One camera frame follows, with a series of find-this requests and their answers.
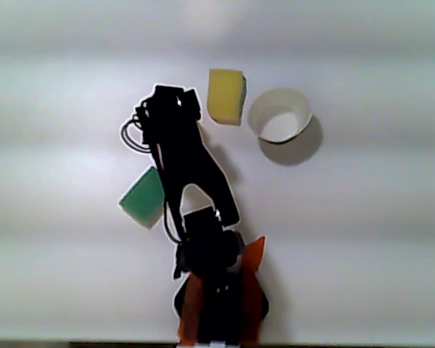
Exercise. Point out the white paper cup green tape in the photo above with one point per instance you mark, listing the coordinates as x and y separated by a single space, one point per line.
275 105

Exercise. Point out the yellow and white sponge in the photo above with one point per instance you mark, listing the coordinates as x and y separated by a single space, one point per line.
224 96

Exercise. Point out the green and white sponge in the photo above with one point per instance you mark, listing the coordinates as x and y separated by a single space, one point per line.
143 197

